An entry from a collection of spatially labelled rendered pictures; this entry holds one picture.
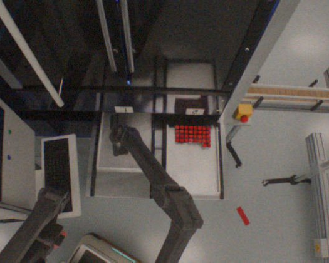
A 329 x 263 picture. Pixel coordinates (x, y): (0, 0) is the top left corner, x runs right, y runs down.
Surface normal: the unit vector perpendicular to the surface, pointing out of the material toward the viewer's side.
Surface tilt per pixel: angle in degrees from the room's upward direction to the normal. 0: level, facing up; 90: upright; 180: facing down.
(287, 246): 0
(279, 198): 0
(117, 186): 0
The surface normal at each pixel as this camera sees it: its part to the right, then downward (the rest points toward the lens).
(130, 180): 0.04, -0.37
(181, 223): -0.77, -0.17
